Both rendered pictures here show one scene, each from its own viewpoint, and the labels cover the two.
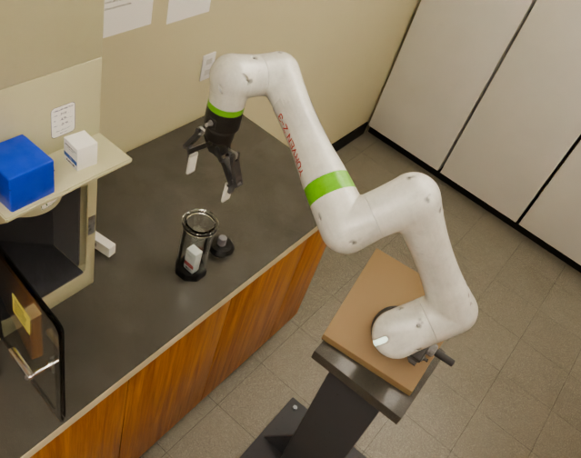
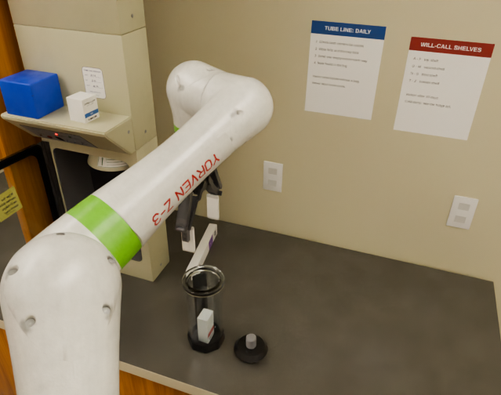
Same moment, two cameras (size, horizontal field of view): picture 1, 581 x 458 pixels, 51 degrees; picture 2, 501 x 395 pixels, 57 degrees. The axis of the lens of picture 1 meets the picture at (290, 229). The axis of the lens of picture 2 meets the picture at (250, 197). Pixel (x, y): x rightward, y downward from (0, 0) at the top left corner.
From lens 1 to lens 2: 151 cm
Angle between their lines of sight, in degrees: 65
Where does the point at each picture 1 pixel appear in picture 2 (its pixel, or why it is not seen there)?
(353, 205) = not seen: hidden behind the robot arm
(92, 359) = not seen: hidden behind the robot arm
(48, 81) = (74, 37)
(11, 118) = (51, 56)
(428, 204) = (4, 283)
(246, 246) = (276, 377)
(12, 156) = (26, 75)
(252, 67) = (192, 74)
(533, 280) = not seen: outside the picture
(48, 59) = (71, 16)
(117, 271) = (173, 291)
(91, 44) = (107, 16)
